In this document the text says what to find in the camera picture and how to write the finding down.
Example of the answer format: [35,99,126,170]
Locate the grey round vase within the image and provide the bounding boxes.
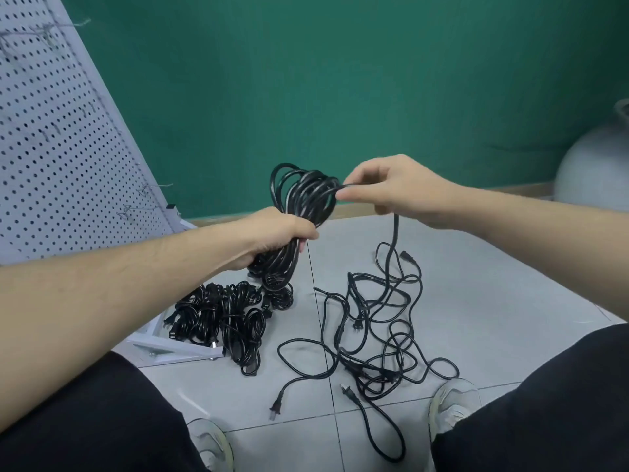
[554,98,629,213]

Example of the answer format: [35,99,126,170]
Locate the person's black trouser leg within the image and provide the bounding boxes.
[0,351,207,472]
[432,323,629,472]

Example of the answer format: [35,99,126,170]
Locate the person's right hand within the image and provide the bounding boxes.
[336,154,464,231]

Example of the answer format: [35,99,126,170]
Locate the loose black power cable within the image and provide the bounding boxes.
[268,338,346,422]

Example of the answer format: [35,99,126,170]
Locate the pile of bundled black cables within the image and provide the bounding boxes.
[164,281,269,377]

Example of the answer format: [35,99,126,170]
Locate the white perforated pegboard panel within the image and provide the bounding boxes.
[0,0,193,267]

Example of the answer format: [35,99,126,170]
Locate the person's white shoe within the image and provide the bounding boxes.
[186,418,235,472]
[428,378,482,443]

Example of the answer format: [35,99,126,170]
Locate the person's white left shoe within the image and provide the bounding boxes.
[186,418,235,472]

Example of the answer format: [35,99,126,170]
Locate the person's left hand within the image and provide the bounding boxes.
[231,207,320,272]

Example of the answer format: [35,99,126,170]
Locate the person's right forearm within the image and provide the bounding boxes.
[445,184,629,321]

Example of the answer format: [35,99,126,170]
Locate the black power cable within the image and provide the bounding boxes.
[314,241,461,463]
[246,162,401,311]
[268,338,346,422]

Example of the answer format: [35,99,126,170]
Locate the tangled black power cable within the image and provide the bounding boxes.
[314,241,461,463]

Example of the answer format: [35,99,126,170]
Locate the metal pegboard hook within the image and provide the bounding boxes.
[117,204,165,221]
[137,182,175,198]
[32,18,92,46]

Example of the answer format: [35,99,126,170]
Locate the person's white right shoe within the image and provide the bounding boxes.
[428,378,482,443]

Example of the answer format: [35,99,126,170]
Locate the person's black trouser right leg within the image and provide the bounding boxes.
[432,323,629,472]

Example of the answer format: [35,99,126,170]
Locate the person's left forearm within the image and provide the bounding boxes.
[0,222,242,434]

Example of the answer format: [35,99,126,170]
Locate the person's black trouser left leg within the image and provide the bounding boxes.
[0,351,207,472]

